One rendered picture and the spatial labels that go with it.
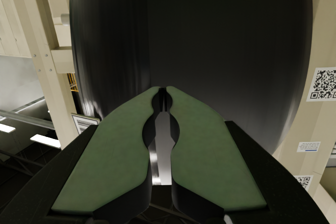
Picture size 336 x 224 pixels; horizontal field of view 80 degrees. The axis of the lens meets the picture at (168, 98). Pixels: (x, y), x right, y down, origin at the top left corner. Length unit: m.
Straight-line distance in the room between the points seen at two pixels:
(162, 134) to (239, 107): 0.09
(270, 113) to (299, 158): 0.37
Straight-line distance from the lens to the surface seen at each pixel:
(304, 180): 0.68
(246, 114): 0.24
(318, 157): 0.64
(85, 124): 0.27
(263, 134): 0.26
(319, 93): 0.53
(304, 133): 0.57
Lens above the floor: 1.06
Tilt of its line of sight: 25 degrees up
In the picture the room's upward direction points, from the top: 178 degrees clockwise
